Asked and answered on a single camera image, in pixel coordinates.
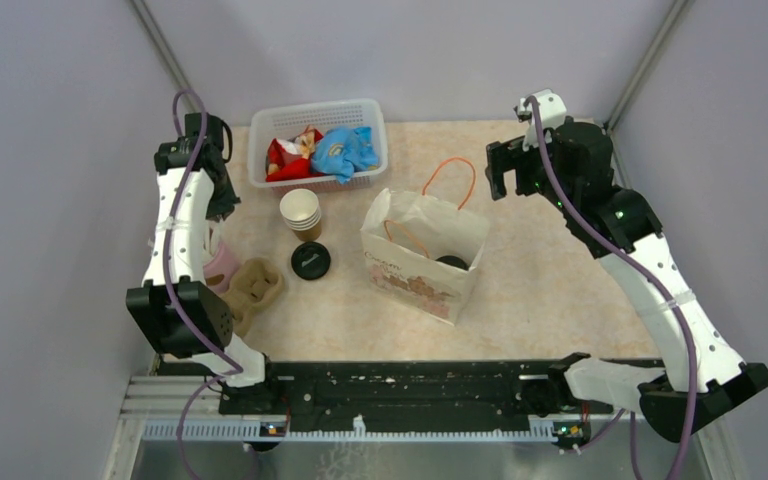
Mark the black cup lid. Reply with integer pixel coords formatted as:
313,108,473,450
436,255,470,271

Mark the beige paper bag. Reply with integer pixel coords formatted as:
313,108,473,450
360,157,491,325

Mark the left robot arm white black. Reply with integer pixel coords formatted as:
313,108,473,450
125,113,281,414

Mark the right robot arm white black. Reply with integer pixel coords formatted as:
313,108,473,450
485,89,768,444

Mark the pink straw holder cup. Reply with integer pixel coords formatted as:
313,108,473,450
202,240,240,294

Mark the red cloth toy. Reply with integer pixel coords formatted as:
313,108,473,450
266,126,324,182

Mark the stack of paper cups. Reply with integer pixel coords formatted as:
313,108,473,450
279,189,322,242

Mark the white plastic basket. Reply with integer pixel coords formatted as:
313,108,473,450
246,98,389,196

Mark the brown pulp cup carrier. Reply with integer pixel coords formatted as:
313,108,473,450
220,258,286,337

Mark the black lid stack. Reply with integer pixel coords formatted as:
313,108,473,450
290,241,332,281

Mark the blue cloth toy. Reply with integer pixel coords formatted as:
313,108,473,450
311,126,380,185

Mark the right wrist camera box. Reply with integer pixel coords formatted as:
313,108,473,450
513,89,567,151

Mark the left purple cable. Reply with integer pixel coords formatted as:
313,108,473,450
161,89,246,480

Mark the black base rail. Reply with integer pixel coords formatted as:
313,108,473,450
218,359,664,436

